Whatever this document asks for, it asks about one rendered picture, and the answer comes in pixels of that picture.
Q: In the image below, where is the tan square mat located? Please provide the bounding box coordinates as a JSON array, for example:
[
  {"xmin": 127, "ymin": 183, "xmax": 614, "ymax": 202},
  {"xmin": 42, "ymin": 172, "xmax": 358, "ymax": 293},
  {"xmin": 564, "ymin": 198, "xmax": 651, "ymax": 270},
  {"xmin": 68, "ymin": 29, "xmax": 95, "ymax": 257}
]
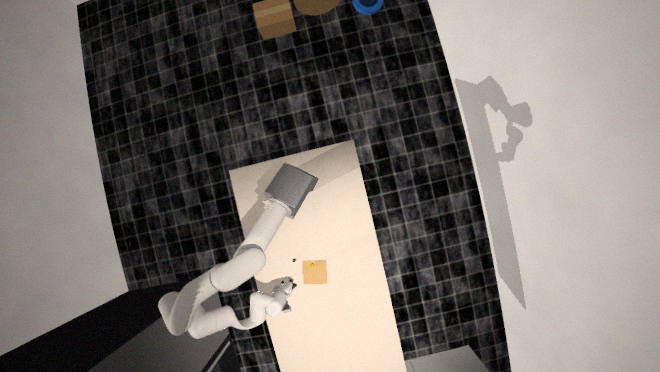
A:
[{"xmin": 302, "ymin": 260, "xmax": 327, "ymax": 284}]

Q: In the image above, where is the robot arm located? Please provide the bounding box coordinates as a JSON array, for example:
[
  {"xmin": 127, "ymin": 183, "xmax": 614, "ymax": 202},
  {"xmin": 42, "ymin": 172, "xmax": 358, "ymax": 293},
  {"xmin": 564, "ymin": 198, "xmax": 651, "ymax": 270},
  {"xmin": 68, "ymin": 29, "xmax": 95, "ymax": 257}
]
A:
[{"xmin": 158, "ymin": 197, "xmax": 292, "ymax": 339}]

